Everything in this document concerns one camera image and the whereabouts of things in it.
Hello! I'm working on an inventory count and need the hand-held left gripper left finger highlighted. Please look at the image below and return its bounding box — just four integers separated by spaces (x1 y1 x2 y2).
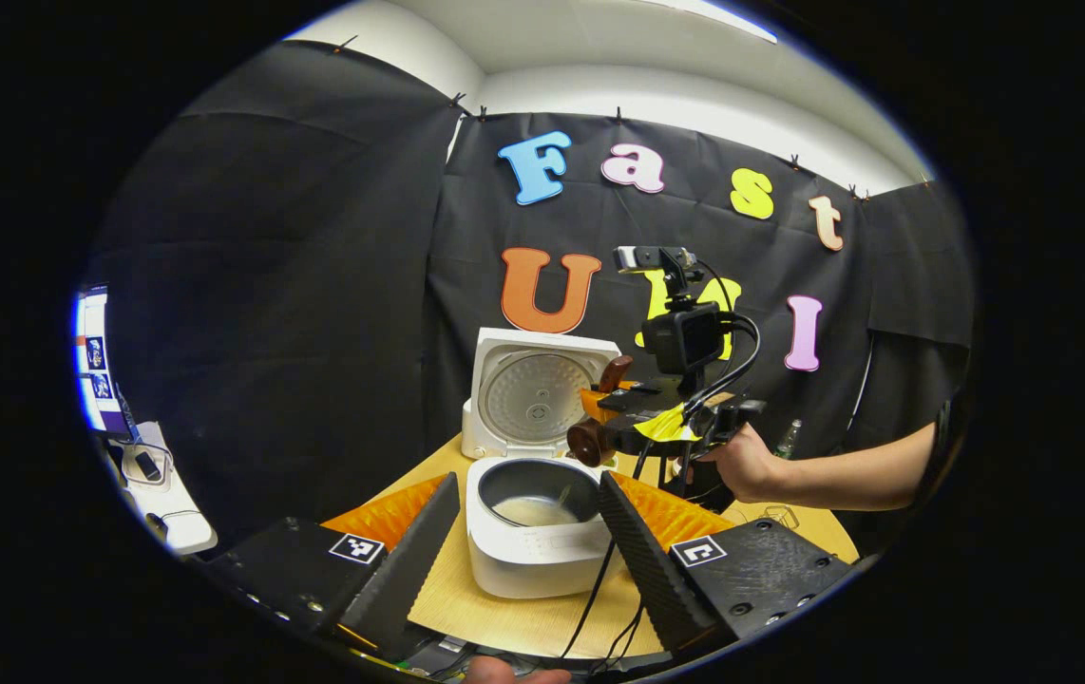
189 472 463 663

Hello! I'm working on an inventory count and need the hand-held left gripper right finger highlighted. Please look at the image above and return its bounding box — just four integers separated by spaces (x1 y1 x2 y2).
597 470 855 656

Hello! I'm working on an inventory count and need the brown wooden spoon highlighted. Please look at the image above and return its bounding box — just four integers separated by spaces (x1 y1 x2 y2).
566 354 636 468

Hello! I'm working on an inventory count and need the white rice cooker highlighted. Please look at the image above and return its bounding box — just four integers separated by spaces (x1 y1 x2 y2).
460 328 623 599

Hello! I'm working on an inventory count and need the metal wire chopstick holder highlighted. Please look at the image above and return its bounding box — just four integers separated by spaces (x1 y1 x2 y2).
728 503 802 535

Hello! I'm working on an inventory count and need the white side table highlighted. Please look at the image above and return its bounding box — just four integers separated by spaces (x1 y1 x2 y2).
110 421 219 557

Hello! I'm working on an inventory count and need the black backdrop cloth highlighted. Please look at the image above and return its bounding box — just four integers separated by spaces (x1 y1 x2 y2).
91 40 976 561

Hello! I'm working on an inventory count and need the long ceiling light panel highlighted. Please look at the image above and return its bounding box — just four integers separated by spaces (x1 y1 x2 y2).
666 0 779 44

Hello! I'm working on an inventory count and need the computer monitor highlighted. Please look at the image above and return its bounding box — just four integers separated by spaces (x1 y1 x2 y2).
75 285 135 440

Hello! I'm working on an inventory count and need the black cable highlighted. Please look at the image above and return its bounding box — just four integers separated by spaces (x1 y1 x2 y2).
557 313 764 666

